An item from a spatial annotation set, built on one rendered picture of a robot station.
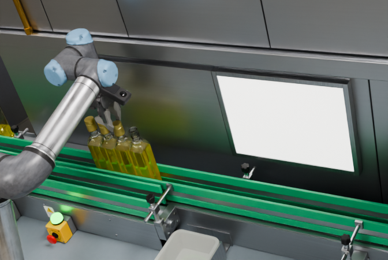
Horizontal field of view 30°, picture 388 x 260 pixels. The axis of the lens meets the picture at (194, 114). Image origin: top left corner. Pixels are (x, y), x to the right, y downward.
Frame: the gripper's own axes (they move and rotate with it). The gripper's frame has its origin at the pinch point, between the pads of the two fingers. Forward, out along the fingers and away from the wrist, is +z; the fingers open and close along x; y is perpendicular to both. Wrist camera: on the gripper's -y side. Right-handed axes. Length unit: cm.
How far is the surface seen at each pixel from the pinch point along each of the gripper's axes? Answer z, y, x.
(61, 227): 32.9, 21.8, 21.4
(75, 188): 19.5, 15.5, 13.8
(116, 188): 24.2, 4.9, 5.9
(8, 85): 87, 195, -112
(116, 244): 40.4, 3.2, 17.1
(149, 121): 7.3, -3.4, -12.3
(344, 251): 19, -82, 15
